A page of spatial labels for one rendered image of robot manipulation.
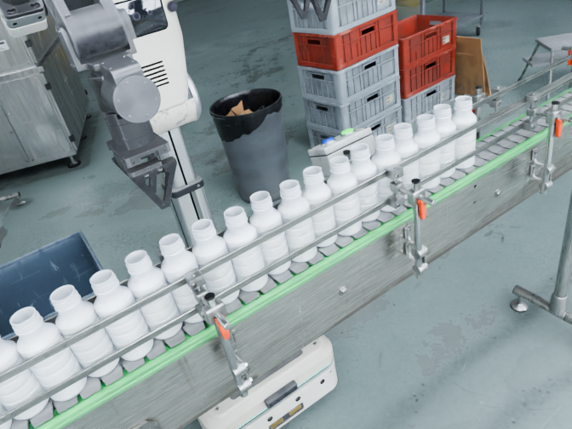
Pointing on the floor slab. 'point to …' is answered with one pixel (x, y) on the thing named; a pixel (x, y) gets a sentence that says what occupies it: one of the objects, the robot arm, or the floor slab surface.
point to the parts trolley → (459, 15)
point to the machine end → (38, 100)
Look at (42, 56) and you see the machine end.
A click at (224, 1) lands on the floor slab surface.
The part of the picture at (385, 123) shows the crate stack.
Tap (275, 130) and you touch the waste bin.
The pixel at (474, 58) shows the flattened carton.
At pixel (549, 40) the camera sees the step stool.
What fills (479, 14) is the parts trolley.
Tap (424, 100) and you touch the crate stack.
